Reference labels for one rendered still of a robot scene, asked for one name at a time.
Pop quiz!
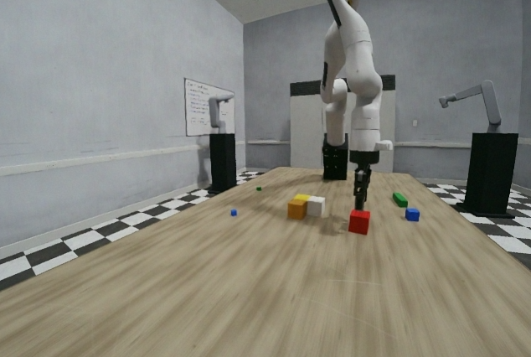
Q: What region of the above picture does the blue cube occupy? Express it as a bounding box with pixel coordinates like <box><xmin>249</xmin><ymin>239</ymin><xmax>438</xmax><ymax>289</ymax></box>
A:
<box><xmin>405</xmin><ymin>209</ymin><xmax>420</xmax><ymax>221</ymax></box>

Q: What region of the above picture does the green rectangular block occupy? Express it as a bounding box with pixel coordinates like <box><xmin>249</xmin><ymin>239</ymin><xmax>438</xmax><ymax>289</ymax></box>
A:
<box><xmin>393</xmin><ymin>193</ymin><xmax>408</xmax><ymax>208</ymax></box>

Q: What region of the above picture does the red square block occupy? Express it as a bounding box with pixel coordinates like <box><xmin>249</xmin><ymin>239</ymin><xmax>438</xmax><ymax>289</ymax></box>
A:
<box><xmin>348</xmin><ymin>209</ymin><xmax>370</xmax><ymax>235</ymax></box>

